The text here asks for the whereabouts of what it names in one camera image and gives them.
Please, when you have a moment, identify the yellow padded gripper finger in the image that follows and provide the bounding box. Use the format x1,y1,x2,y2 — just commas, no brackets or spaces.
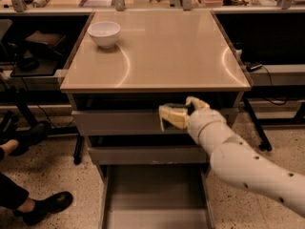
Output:
186,96,210,110
159,106,189,131

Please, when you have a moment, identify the dark green sponge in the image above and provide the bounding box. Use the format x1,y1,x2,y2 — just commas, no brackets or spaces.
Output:
164,103,190,110

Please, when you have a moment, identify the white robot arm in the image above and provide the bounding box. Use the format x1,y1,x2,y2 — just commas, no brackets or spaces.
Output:
158,96,305,217

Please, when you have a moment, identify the grey middle drawer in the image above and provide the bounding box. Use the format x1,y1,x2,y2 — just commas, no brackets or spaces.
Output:
88,145,208,165

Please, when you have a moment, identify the grey drawer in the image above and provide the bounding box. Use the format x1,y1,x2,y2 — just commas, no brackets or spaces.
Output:
71,109,187,136
99,164,214,229
88,145,208,165

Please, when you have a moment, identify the grey drawer cabinet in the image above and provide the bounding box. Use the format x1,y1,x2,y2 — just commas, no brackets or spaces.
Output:
59,9,254,229

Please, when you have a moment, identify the grey top drawer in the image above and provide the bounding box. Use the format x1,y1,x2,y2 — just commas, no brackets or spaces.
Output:
71,109,187,136

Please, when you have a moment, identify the grey bottom drawer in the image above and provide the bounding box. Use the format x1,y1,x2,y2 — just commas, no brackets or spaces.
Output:
99,164,214,229

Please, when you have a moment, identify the black power adapter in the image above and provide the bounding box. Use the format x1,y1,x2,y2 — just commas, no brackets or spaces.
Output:
246,62,262,73

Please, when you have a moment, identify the black table leg right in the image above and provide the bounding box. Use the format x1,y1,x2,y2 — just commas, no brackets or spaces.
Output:
243,98,273,152

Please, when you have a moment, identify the black table leg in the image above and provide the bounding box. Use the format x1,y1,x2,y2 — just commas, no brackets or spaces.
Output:
73,135,83,165
243,98,273,152

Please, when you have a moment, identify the black table leg left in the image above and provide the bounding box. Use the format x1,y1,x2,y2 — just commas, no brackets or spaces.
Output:
73,135,83,165

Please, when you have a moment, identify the white ceramic bowl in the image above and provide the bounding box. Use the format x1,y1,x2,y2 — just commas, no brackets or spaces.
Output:
87,21,121,48

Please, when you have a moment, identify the black shoe far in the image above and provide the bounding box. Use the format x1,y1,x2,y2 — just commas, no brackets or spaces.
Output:
10,121,51,156

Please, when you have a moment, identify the black shoe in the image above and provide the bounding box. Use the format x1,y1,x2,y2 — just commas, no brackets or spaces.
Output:
13,191,73,226
10,121,51,156

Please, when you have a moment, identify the black shoe near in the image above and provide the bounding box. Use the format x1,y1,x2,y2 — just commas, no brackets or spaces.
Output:
13,191,73,226

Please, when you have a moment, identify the dark box on shelf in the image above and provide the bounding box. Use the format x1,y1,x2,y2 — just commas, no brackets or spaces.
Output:
25,31,66,59

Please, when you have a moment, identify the black trouser leg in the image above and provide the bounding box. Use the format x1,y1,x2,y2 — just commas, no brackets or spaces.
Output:
0,173,30,210

